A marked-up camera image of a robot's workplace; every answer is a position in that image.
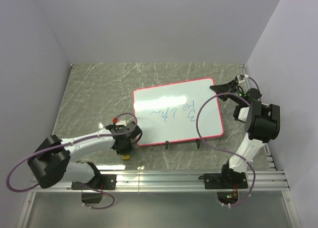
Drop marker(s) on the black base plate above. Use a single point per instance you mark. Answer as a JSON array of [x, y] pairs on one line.
[[102, 182], [218, 181]]

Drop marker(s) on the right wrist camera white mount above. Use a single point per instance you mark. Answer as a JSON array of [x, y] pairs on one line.
[[241, 78]]

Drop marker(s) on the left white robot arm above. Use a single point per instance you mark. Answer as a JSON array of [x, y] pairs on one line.
[[59, 159]]

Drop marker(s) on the aluminium mounting rail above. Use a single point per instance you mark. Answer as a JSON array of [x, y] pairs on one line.
[[185, 181]]

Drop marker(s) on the yellow bone-shaped eraser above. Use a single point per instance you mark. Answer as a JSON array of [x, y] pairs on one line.
[[126, 157]]

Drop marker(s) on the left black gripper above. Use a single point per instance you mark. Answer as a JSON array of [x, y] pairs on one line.
[[126, 150]]

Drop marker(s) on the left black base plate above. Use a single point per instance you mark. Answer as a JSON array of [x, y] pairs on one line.
[[102, 182]]

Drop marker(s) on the black whiteboard clip right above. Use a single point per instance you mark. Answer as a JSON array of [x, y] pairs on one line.
[[197, 143]]

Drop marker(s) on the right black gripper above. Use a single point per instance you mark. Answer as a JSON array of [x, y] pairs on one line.
[[229, 86]]

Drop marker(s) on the pink framed whiteboard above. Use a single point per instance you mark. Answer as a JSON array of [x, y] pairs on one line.
[[178, 112]]

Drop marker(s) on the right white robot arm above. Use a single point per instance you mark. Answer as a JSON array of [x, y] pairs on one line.
[[262, 124]]

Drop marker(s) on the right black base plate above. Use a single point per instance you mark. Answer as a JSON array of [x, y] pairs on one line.
[[218, 181]]

